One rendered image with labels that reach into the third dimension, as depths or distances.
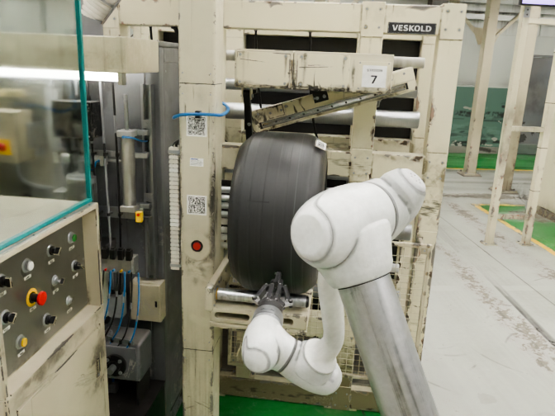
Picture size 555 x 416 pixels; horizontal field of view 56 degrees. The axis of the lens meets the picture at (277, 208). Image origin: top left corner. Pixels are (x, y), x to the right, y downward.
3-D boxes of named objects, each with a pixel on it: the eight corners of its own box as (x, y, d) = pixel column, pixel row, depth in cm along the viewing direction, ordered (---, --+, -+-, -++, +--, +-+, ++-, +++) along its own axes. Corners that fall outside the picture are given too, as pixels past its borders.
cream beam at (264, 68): (234, 87, 203) (234, 48, 199) (245, 85, 227) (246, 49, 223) (391, 95, 197) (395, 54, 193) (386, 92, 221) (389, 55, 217)
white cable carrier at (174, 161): (170, 269, 200) (168, 146, 188) (174, 264, 205) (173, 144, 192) (182, 270, 200) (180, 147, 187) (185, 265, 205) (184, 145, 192)
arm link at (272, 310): (249, 312, 146) (253, 300, 152) (249, 339, 150) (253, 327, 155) (282, 315, 145) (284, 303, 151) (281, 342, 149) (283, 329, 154)
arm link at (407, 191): (358, 206, 120) (324, 217, 110) (408, 151, 110) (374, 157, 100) (396, 250, 116) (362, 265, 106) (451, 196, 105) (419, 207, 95)
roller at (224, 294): (213, 294, 190) (215, 284, 194) (214, 301, 193) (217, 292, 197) (308, 303, 186) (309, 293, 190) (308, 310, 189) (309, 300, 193)
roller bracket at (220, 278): (204, 311, 189) (204, 286, 187) (228, 270, 227) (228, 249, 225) (213, 312, 189) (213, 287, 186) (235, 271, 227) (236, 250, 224)
